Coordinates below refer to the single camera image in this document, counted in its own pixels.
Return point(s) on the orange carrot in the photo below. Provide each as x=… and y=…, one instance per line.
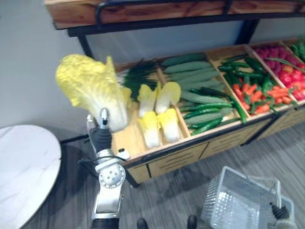
x=286, y=100
x=256, y=96
x=237, y=91
x=262, y=108
x=249, y=89
x=277, y=92

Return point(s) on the dark robot right foot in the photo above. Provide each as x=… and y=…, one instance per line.
x=192, y=222

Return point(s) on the wooden produce display stand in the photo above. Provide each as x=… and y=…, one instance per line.
x=171, y=157

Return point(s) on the pale green cucumber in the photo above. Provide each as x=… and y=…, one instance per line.
x=188, y=67
x=194, y=74
x=183, y=59
x=201, y=97
x=202, y=83
x=205, y=118

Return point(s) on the large yellow napa cabbage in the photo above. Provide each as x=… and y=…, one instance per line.
x=93, y=83

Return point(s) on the round white marble table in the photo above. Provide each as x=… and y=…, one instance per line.
x=26, y=174

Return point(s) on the green scallion bunch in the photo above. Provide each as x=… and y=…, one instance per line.
x=139, y=76

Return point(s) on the pile of red tomatoes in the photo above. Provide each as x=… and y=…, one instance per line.
x=294, y=78

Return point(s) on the dark robot left foot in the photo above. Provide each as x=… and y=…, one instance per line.
x=142, y=224

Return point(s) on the green leafy vegetable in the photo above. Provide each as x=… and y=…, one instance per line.
x=299, y=50

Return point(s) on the clear plastic shopping basket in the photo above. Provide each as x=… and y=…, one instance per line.
x=236, y=202

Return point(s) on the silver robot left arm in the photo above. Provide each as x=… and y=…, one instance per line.
x=108, y=188

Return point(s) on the small yellow napa cabbage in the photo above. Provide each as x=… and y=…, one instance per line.
x=127, y=95
x=151, y=132
x=166, y=97
x=171, y=126
x=145, y=100

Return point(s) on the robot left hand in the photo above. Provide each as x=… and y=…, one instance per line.
x=102, y=138

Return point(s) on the long green pepper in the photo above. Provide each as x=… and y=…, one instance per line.
x=207, y=126
x=207, y=107
x=200, y=113
x=239, y=109

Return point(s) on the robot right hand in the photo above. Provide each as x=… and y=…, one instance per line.
x=281, y=212

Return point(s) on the pile of pink red berries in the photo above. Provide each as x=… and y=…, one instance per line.
x=274, y=56

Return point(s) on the dark robot foot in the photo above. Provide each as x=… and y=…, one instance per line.
x=192, y=222
x=142, y=224

